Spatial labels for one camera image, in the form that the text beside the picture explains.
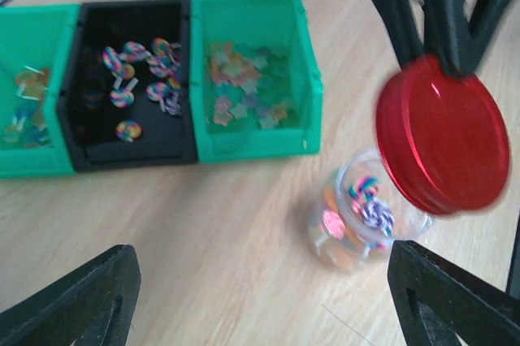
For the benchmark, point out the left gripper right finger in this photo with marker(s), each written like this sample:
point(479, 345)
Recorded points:
point(439, 303)

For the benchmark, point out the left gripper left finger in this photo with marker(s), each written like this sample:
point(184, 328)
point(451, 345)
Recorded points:
point(92, 305)

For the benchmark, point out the red jar lid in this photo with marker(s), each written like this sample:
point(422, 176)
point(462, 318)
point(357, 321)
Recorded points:
point(443, 140)

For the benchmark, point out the clear glass jar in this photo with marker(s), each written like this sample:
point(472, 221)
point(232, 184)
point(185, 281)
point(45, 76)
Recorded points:
point(360, 214)

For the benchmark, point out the green bin with gummy candies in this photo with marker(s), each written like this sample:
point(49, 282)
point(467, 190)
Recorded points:
point(255, 86)

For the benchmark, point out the black bin with swirl lollipops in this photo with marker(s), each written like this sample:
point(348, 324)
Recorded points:
point(124, 101)

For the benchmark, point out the green bin with lollipops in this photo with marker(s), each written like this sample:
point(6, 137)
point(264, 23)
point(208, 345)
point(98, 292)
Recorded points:
point(36, 42)

